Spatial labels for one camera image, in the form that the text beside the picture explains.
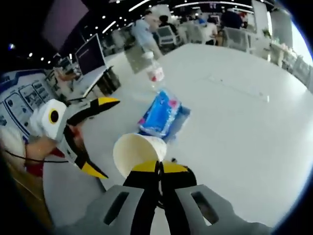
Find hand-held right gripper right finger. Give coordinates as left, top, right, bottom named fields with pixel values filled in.
left=161, top=161, right=272, bottom=235

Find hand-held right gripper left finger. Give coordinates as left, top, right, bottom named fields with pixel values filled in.
left=58, top=160, right=161, bottom=235

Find white paper cup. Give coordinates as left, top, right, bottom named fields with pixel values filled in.
left=112, top=133, right=167, bottom=179

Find blue tissue pack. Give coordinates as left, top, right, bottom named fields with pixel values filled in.
left=137, top=90, right=183, bottom=138

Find clear water bottle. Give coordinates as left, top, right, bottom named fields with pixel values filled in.
left=142, top=51, right=165, bottom=93

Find person's left hand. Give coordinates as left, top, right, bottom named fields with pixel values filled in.
left=25, top=126, right=87, bottom=169

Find white side desk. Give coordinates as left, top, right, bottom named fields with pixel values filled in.
left=56, top=65, right=121, bottom=99

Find red cloth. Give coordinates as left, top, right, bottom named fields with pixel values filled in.
left=26, top=148, right=65, bottom=177

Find computer monitor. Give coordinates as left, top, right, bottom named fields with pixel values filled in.
left=74, top=33, right=108, bottom=76

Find brown wooden furniture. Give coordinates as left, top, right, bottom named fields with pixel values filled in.
left=9, top=170, right=52, bottom=232

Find white mesh office chair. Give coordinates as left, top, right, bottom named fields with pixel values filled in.
left=156, top=26, right=176, bottom=47
left=224, top=27, right=248, bottom=52

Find long white far table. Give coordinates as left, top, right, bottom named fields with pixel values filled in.
left=268, top=43, right=298, bottom=68

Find wall poster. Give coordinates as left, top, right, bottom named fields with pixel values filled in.
left=0, top=70, right=56, bottom=138

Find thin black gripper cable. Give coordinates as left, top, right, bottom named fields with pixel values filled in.
left=4, top=149, right=71, bottom=164

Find large dark wall screen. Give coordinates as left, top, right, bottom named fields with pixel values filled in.
left=41, top=0, right=90, bottom=50

